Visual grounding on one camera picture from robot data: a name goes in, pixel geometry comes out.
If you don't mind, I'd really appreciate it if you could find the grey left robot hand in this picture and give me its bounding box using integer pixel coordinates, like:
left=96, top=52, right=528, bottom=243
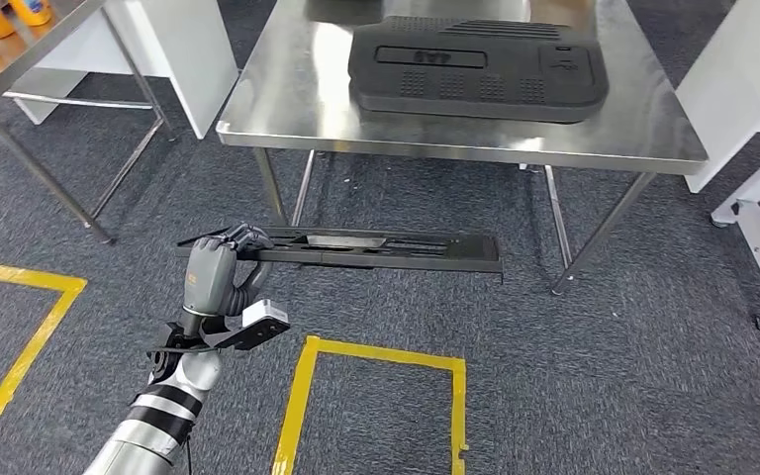
left=181, top=223, right=275, bottom=318

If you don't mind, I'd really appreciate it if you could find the black plastic plate part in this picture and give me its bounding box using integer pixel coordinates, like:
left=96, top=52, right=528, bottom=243
left=175, top=226, right=505, bottom=284

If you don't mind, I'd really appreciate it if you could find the steel workbench table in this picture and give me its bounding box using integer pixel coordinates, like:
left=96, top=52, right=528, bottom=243
left=216, top=0, right=711, bottom=296

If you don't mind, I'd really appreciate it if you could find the yellow floor tape square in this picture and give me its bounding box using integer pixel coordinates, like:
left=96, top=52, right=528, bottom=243
left=0, top=259, right=88, bottom=418

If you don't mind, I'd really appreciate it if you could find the white cabinet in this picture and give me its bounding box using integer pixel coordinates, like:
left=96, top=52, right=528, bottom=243
left=675, top=0, right=760, bottom=195
left=9, top=0, right=240, bottom=141

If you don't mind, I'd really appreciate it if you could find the steel table with crossbar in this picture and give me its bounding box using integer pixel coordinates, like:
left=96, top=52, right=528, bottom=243
left=0, top=0, right=178, bottom=247

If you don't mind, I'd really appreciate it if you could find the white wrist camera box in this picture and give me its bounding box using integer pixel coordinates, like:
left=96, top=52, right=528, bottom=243
left=241, top=299, right=290, bottom=330

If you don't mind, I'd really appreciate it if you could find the black camera bracket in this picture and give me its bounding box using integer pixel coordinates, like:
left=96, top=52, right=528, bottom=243
left=150, top=314, right=292, bottom=355

